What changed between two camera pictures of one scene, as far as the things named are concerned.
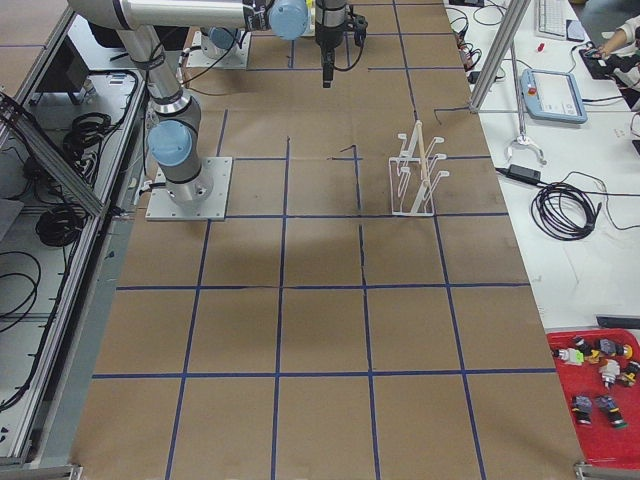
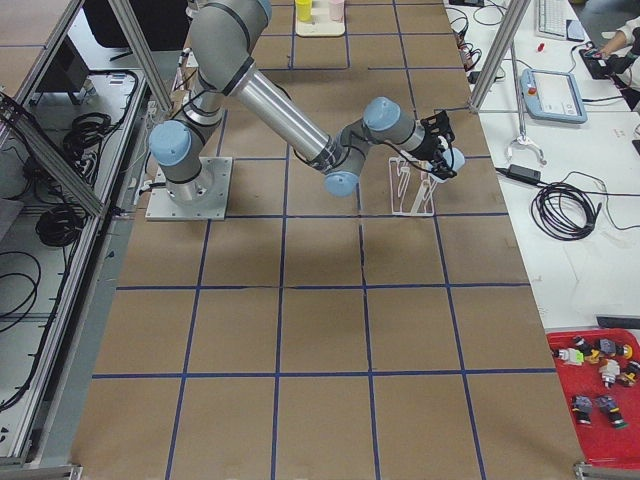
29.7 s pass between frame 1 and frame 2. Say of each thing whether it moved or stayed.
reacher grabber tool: stayed
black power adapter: stayed
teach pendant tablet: stayed
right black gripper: moved
